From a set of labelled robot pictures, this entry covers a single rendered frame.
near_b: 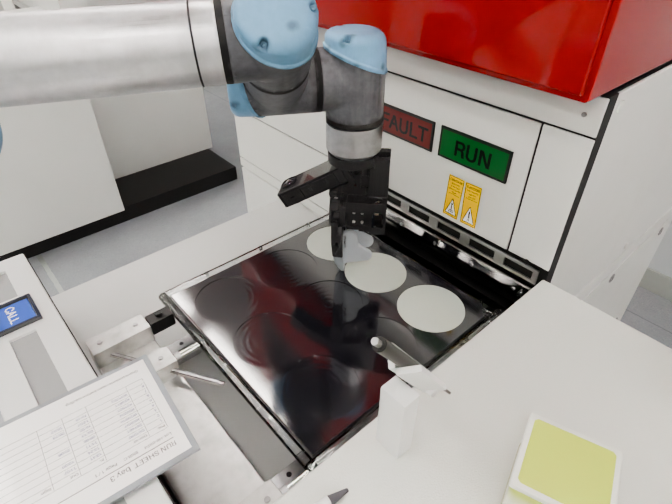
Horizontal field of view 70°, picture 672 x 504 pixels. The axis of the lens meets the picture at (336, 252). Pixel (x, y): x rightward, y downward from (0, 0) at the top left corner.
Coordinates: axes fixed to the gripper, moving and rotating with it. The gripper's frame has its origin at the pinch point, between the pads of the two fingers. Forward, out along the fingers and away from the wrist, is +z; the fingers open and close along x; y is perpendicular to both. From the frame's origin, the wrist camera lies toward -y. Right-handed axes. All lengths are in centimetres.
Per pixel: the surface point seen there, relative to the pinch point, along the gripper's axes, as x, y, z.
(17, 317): -22.6, -38.3, -5.2
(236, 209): 149, -74, 91
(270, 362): -20.3, -6.4, 1.4
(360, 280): -2.5, 3.9, 1.2
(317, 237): 8.2, -4.8, 1.4
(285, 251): 3.5, -9.6, 1.4
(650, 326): 88, 114, 92
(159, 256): 8.6, -36.5, 9.3
